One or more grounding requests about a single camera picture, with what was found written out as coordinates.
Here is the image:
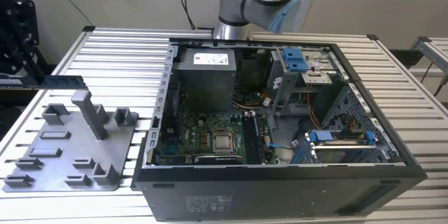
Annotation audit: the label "gray plastic parts rack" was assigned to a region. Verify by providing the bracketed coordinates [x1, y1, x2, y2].
[1, 90, 141, 193]

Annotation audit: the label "gray power supply unit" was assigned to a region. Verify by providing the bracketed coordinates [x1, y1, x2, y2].
[173, 48, 237, 112]

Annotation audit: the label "green motherboard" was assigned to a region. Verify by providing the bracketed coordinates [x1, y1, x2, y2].
[156, 111, 281, 166]

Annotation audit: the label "black cooler fan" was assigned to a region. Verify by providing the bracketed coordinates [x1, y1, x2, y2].
[232, 90, 264, 109]

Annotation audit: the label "silver CPU in socket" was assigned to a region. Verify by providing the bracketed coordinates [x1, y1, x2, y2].
[209, 128, 237, 154]

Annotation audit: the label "black graphics card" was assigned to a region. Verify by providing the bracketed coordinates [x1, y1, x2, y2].
[193, 154, 242, 166]

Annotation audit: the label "blue disk carrier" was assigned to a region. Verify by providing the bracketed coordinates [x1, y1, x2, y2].
[281, 47, 309, 73]

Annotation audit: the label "metal drive cage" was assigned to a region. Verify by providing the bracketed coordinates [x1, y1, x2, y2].
[268, 47, 345, 116]

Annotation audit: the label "black open PC case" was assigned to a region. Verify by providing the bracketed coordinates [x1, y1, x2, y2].
[130, 37, 428, 222]

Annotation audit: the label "hard disk in blue carrier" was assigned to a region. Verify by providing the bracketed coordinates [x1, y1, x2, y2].
[292, 129, 389, 164]

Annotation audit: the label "black box beside table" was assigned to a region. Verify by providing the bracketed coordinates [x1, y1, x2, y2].
[388, 49, 424, 68]

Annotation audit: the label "metal side table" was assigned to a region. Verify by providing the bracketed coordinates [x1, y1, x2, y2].
[408, 36, 448, 96]

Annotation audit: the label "thin wall wire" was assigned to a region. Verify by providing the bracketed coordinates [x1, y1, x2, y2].
[61, 0, 93, 27]

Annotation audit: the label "dark furniture frame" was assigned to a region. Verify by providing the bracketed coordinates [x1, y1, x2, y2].
[0, 50, 58, 141]

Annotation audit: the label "orange wires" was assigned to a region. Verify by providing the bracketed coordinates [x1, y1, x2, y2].
[302, 92, 320, 128]

